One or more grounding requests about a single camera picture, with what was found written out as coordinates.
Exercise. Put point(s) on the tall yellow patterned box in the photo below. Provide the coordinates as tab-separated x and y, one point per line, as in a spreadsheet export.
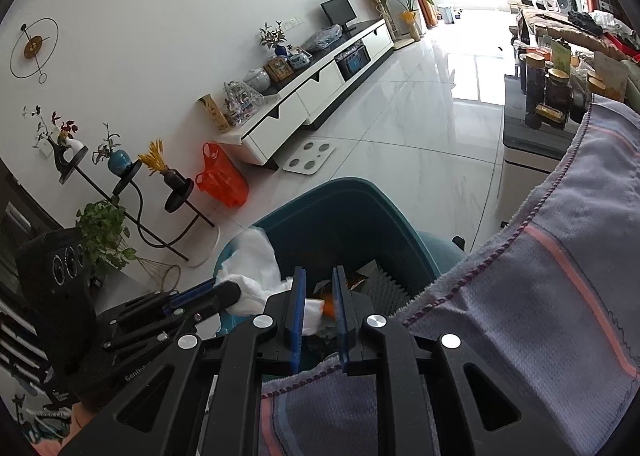
215	113

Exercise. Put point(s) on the tan paper bag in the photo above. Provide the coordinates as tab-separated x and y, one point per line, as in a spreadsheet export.
610	76

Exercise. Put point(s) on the clear plastic bag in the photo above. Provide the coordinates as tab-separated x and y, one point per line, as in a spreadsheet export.
321	38

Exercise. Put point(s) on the green potted vine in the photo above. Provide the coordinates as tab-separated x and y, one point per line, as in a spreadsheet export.
105	231

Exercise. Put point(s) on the ship model in plastic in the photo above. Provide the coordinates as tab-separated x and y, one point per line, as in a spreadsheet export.
242	103

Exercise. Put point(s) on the blue vase with green plant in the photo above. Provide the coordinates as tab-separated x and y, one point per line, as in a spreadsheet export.
117	161

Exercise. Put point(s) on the white and black tv stand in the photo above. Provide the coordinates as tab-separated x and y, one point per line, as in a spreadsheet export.
310	96

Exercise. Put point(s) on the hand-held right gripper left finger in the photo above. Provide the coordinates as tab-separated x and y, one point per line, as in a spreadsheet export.
298	316

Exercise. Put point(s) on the orange and white wrapper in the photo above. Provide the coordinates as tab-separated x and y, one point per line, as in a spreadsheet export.
322	311

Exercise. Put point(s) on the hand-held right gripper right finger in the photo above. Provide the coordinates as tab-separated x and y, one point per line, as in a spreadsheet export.
340	316

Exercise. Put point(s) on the red plastic bag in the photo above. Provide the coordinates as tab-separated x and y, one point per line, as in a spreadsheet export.
222	181

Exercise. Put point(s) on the dark glass coffee table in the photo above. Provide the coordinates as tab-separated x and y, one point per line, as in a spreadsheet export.
530	146

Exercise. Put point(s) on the black vase with yellow wheat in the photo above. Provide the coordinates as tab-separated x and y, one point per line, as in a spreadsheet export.
172	176

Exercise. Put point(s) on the white ceramic jar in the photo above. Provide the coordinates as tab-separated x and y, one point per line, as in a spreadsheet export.
257	80

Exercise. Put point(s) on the white vase with red leaves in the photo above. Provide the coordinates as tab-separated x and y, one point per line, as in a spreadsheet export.
67	141

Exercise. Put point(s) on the small plant in blue vase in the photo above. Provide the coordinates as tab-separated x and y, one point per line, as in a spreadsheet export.
274	38

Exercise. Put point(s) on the small picture frame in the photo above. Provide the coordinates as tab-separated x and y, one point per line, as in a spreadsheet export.
279	70

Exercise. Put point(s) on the blue and white porcelain bowl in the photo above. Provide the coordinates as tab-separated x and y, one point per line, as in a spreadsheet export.
300	58

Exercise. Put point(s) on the white bathroom scale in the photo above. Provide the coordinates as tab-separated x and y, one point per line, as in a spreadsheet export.
307	157

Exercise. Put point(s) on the black monitor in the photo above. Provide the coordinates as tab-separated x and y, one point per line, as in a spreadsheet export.
339	11

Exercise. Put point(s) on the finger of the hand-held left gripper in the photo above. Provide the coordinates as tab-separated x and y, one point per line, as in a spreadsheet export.
225	295
192	292

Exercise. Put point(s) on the teal trash bin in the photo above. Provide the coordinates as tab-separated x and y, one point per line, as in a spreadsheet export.
340	211

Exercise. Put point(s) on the brown ottoman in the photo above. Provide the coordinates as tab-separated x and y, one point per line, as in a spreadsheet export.
565	33

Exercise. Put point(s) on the cluttered coffee table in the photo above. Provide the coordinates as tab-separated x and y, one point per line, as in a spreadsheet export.
555	86

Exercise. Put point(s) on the black metal plant stand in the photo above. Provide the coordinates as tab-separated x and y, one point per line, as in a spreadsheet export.
145	231

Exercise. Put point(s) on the checked lilac tablecloth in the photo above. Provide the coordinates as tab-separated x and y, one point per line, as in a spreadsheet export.
550	311

